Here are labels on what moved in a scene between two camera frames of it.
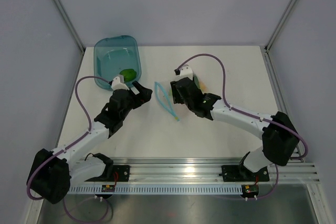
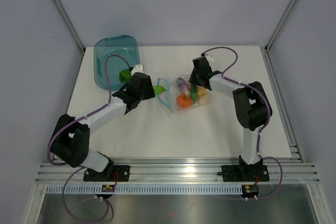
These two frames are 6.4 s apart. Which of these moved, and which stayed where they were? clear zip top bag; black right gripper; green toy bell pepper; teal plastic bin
Moved: clear zip top bag; black right gripper
Stayed: teal plastic bin; green toy bell pepper
